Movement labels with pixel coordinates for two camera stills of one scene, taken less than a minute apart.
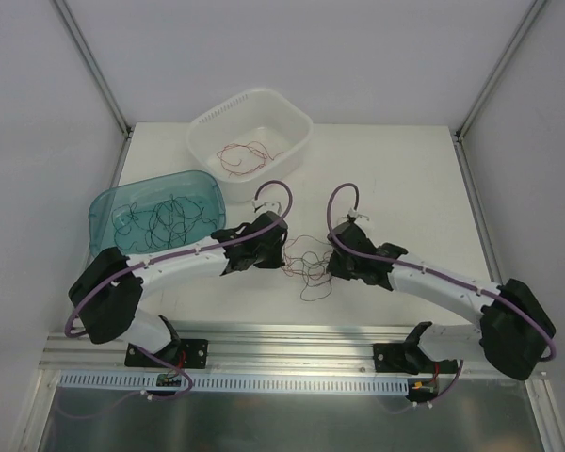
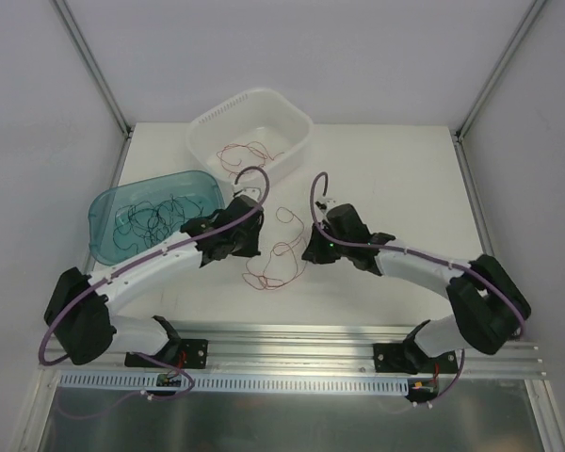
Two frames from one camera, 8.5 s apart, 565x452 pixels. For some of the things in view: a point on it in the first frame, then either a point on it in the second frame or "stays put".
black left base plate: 183,353 stays put
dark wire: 132,227 stays put
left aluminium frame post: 85,48 stays put
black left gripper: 277,242 to 247,242
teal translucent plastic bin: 156,214 stays put
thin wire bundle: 306,258 to 284,260
